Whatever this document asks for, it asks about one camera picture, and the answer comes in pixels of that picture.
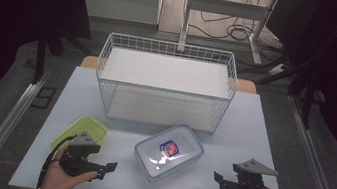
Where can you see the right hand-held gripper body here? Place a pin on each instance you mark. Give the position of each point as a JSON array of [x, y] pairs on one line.
[[248, 187]]

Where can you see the black metal stand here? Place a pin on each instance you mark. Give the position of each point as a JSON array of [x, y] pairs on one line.
[[308, 98], [41, 55]]

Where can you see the clear blue-rimmed food container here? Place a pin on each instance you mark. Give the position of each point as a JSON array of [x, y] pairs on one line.
[[180, 136]]

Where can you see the person's left hand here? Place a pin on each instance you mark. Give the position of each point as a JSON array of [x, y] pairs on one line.
[[57, 182]]

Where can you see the black floor socket plate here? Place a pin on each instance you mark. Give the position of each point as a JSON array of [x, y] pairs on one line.
[[44, 97]]

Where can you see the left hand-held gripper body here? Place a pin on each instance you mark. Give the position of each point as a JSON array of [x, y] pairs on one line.
[[79, 158]]

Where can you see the white desk frame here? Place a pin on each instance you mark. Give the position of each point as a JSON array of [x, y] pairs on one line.
[[226, 7]]

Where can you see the green lidded food container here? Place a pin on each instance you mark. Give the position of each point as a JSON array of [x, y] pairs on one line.
[[90, 128]]

